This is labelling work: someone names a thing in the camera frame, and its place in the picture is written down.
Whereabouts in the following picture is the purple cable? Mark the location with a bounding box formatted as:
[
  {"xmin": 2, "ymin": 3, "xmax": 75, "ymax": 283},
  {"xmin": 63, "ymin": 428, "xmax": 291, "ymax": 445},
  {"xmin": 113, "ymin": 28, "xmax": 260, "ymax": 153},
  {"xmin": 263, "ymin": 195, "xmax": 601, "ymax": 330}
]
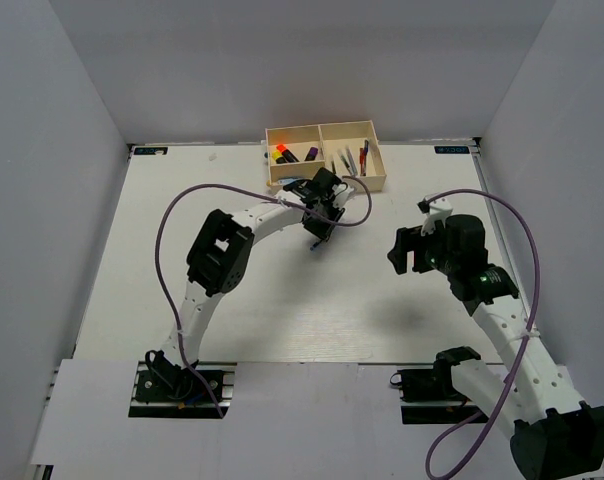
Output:
[
  {"xmin": 154, "ymin": 174, "xmax": 373, "ymax": 418},
  {"xmin": 424, "ymin": 188, "xmax": 541, "ymax": 479}
]

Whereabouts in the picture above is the purple cap highlighter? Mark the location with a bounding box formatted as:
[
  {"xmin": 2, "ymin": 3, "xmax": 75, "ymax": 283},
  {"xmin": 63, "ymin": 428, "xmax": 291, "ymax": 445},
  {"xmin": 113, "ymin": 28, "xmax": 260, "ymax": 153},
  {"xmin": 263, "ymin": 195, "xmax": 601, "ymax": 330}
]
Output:
[{"xmin": 304, "ymin": 147, "xmax": 318, "ymax": 162}]

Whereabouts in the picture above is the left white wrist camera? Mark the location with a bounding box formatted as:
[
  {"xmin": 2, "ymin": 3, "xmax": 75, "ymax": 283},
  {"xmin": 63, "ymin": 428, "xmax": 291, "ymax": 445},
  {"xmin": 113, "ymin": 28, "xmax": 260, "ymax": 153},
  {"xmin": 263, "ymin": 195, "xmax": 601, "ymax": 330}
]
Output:
[{"xmin": 333, "ymin": 183, "xmax": 356, "ymax": 209}]

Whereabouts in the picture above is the orange cap highlighter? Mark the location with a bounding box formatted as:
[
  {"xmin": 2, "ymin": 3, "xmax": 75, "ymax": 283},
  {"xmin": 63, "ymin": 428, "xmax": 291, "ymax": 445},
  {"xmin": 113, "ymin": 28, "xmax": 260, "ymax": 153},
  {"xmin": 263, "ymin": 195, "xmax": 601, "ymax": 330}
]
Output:
[{"xmin": 276, "ymin": 144, "xmax": 299, "ymax": 163}]

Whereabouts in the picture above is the right table logo sticker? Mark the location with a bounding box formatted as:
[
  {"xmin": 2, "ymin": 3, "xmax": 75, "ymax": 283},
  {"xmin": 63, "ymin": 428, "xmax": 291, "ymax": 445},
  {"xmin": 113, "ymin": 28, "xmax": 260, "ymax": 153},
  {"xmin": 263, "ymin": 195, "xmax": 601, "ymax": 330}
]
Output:
[{"xmin": 434, "ymin": 145, "xmax": 470, "ymax": 155}]

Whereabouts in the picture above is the wooden compartment box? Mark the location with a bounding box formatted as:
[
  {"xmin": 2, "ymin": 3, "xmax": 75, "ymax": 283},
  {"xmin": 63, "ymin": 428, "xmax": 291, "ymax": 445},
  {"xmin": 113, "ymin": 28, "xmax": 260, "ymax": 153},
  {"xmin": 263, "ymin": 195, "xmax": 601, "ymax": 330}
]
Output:
[{"xmin": 266, "ymin": 120, "xmax": 387, "ymax": 192}]

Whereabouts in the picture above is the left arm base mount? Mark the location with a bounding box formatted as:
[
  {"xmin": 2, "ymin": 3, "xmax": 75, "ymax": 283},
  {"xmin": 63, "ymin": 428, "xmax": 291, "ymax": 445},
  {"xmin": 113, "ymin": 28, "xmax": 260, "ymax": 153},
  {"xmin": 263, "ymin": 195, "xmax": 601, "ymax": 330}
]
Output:
[{"xmin": 128, "ymin": 350, "xmax": 233, "ymax": 420}]

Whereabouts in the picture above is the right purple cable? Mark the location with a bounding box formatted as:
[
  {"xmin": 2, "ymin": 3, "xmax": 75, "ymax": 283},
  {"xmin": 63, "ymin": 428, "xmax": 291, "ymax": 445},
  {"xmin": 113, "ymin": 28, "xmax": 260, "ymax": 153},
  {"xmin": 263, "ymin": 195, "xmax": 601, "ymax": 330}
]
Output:
[{"xmin": 424, "ymin": 188, "xmax": 541, "ymax": 479}]

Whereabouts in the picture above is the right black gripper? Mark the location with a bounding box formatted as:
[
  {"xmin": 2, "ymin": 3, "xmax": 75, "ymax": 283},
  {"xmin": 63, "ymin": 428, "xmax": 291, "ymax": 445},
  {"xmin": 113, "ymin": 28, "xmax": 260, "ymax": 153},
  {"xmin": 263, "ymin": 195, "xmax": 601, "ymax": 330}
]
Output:
[{"xmin": 387, "ymin": 218, "xmax": 459, "ymax": 276}]

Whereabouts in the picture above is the table logo sticker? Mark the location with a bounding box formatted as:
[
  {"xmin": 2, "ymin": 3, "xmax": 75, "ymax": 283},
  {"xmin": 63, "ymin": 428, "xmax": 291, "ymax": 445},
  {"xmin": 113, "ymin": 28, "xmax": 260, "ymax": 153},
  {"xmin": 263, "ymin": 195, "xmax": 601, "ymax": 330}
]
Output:
[
  {"xmin": 133, "ymin": 146, "xmax": 168, "ymax": 156},
  {"xmin": 434, "ymin": 145, "xmax": 470, "ymax": 155}
]

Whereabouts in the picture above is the red pen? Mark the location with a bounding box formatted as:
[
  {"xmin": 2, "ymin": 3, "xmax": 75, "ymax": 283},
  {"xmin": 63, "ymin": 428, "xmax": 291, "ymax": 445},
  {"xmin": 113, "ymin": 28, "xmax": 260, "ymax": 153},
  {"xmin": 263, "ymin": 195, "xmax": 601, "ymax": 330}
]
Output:
[{"xmin": 359, "ymin": 147, "xmax": 368, "ymax": 177}]

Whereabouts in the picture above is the purple clear pen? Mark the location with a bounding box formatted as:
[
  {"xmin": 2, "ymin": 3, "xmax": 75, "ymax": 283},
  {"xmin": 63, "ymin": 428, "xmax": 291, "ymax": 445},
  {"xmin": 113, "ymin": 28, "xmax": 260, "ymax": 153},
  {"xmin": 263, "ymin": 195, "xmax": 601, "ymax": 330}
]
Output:
[{"xmin": 344, "ymin": 146, "xmax": 358, "ymax": 176}]

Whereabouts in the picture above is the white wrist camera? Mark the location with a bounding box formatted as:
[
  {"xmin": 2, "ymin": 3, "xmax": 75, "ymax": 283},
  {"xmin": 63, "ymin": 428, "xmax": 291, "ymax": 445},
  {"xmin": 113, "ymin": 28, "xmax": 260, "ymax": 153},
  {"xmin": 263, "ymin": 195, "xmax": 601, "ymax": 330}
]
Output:
[
  {"xmin": 418, "ymin": 196, "xmax": 453, "ymax": 236},
  {"xmin": 333, "ymin": 183, "xmax": 356, "ymax": 209}
]

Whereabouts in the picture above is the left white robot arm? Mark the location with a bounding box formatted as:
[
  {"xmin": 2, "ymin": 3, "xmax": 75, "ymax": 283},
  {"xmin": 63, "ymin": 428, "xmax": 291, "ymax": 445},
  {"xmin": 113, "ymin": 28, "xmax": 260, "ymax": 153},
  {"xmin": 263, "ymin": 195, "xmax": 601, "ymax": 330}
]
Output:
[{"xmin": 154, "ymin": 167, "xmax": 360, "ymax": 399}]

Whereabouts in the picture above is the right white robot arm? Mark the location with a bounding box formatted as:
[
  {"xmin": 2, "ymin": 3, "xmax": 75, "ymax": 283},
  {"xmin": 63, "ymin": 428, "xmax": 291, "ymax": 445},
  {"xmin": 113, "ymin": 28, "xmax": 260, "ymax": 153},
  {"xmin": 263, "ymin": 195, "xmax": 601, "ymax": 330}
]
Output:
[{"xmin": 387, "ymin": 215, "xmax": 604, "ymax": 479}]

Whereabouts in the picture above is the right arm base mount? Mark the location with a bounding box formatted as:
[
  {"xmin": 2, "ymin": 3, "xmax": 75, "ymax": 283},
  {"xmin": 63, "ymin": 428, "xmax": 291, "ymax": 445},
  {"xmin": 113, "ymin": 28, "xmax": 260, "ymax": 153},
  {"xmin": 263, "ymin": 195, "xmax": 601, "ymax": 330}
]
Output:
[{"xmin": 389, "ymin": 368, "xmax": 488, "ymax": 426}]

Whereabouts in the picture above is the blue grip pen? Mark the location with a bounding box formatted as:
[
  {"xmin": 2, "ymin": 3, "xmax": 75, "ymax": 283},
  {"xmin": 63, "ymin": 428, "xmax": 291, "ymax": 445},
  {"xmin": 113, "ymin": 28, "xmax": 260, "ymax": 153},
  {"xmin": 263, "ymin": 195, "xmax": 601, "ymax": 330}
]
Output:
[{"xmin": 360, "ymin": 139, "xmax": 369, "ymax": 165}]

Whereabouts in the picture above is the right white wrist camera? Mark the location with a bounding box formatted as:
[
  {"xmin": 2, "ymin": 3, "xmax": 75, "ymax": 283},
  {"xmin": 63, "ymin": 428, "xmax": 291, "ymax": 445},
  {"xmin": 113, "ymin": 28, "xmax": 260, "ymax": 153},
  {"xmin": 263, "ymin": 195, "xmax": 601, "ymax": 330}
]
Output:
[{"xmin": 418, "ymin": 196, "xmax": 453, "ymax": 236}]

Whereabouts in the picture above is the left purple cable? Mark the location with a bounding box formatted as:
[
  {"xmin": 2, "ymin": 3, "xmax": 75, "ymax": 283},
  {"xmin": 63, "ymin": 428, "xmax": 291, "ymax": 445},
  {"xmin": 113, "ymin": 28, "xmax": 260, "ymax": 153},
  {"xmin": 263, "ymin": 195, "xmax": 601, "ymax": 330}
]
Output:
[{"xmin": 154, "ymin": 174, "xmax": 373, "ymax": 418}]

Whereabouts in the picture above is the blue clear highlighter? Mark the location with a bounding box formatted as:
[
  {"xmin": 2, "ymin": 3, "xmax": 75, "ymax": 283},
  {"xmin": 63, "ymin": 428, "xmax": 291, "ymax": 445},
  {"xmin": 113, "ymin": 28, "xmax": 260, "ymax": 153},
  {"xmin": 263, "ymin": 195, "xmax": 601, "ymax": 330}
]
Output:
[{"xmin": 278, "ymin": 177, "xmax": 304, "ymax": 185}]

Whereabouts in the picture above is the left table logo sticker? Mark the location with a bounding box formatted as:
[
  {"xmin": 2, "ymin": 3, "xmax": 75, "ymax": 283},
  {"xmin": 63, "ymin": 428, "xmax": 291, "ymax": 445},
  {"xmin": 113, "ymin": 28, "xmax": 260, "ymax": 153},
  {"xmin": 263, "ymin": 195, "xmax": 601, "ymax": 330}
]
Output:
[{"xmin": 133, "ymin": 146, "xmax": 168, "ymax": 156}]

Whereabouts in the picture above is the green clear pen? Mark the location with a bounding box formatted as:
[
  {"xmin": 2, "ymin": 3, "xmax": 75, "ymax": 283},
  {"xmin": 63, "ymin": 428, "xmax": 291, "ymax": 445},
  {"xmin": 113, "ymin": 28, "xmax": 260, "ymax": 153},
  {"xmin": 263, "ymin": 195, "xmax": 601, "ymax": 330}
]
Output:
[{"xmin": 337, "ymin": 150, "xmax": 352, "ymax": 175}]

